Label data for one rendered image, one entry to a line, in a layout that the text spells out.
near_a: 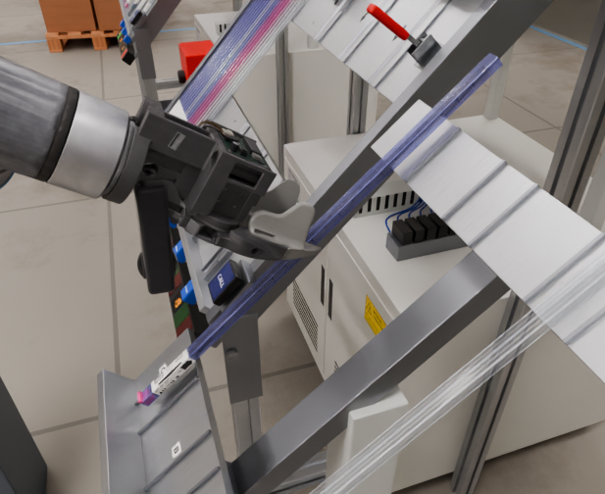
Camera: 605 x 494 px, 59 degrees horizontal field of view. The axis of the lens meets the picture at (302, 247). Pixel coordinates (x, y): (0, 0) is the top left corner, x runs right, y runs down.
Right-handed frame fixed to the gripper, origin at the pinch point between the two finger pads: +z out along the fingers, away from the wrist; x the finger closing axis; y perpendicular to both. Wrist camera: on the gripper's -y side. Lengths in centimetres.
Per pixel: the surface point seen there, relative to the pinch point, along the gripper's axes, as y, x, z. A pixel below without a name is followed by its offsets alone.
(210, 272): -19.2, 21.7, 3.8
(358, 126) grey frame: 1, 84, 52
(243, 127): -3.2, 45.6, 7.2
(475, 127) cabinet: 17, 76, 80
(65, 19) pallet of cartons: -81, 414, -5
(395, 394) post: -5.9, -12.5, 10.5
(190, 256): -20.5, 26.9, 2.1
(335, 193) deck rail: 2.7, 12.8, 8.8
